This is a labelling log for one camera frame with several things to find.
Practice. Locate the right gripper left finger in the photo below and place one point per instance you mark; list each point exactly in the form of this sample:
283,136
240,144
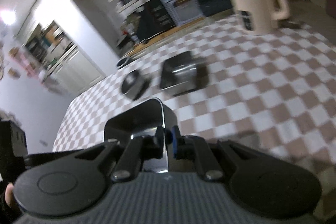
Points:
138,150

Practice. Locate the checkered tablecloth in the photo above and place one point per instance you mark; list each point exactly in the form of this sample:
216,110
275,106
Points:
274,92

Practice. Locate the small square steel tray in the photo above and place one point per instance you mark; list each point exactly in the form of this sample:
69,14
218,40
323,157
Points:
141,120

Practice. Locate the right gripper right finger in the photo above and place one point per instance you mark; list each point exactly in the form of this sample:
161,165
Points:
196,149

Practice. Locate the large square steel tray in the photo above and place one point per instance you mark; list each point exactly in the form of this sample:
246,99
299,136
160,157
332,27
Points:
183,73

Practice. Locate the dark round waste bin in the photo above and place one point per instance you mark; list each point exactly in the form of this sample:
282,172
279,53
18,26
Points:
124,61

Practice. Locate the rounded steel bowl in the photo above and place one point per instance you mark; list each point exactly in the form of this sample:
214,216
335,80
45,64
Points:
134,84

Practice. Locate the black have a nice day sign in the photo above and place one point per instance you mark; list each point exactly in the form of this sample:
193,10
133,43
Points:
153,19

